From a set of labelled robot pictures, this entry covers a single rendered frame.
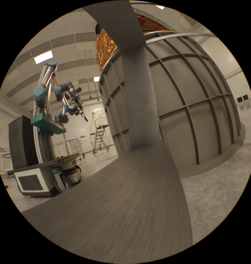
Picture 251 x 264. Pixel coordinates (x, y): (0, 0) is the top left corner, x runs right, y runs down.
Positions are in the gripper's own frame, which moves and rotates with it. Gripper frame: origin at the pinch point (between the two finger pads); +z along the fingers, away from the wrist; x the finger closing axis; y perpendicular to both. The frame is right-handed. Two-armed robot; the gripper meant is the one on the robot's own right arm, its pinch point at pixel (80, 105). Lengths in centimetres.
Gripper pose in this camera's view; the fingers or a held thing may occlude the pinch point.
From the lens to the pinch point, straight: 85.0
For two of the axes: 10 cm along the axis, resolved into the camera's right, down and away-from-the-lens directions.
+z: 5.6, 8.0, 2.4
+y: -6.8, 6.0, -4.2
